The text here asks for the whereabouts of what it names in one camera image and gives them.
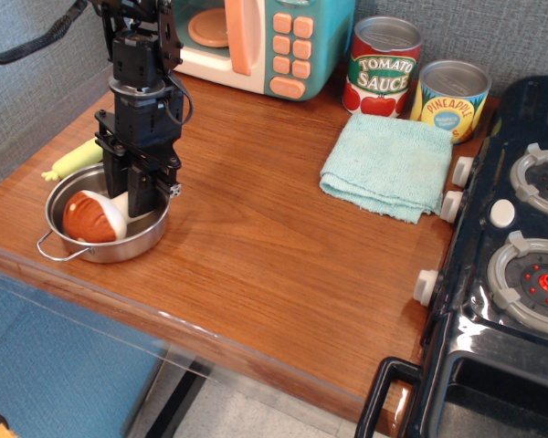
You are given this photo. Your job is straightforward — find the black cable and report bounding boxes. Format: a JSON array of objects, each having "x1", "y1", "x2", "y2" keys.
[{"x1": 0, "y1": 0, "x2": 90, "y2": 66}]

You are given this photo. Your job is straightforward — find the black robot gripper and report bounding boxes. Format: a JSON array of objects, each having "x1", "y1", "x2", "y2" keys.
[{"x1": 95, "y1": 84, "x2": 184, "y2": 217}]

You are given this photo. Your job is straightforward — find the brown and white toy mushroom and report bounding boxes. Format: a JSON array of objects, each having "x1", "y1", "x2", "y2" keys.
[{"x1": 62, "y1": 190, "x2": 151, "y2": 244}]

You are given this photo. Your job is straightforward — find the white stove knob top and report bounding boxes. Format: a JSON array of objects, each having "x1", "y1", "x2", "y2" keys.
[{"x1": 451, "y1": 156, "x2": 474, "y2": 188}]

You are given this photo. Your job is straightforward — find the white stove knob bottom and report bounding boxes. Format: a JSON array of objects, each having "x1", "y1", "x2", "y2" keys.
[{"x1": 413, "y1": 270, "x2": 439, "y2": 307}]

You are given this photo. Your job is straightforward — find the white stove knob middle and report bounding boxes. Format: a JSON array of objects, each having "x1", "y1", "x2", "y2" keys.
[{"x1": 439, "y1": 191, "x2": 463, "y2": 224}]

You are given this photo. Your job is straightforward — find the white stove knob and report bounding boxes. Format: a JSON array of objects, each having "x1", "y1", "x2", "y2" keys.
[
  {"x1": 451, "y1": 156, "x2": 474, "y2": 188},
  {"x1": 413, "y1": 270, "x2": 439, "y2": 307},
  {"x1": 439, "y1": 191, "x2": 463, "y2": 224}
]

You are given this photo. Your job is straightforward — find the stainless steel pot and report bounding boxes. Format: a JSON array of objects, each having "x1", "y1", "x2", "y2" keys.
[{"x1": 37, "y1": 164, "x2": 171, "y2": 264}]

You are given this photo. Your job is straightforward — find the black toy stove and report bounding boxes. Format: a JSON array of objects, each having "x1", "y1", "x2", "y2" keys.
[{"x1": 356, "y1": 76, "x2": 548, "y2": 437}]

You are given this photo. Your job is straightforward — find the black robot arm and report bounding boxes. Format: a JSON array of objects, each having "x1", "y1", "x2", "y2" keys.
[{"x1": 93, "y1": 1, "x2": 193, "y2": 217}]

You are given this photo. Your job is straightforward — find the light blue folded cloth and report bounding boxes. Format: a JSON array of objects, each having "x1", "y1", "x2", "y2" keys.
[{"x1": 320, "y1": 114, "x2": 452, "y2": 224}]

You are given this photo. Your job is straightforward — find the pineapple can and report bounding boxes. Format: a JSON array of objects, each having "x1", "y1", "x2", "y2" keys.
[{"x1": 410, "y1": 59, "x2": 491, "y2": 144}]

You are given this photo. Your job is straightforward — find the tomato sauce can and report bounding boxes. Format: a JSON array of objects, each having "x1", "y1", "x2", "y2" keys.
[{"x1": 342, "y1": 16, "x2": 423, "y2": 118}]

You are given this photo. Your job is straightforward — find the teal toy microwave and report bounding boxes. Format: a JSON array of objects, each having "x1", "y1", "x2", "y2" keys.
[{"x1": 173, "y1": 1, "x2": 355, "y2": 101}]

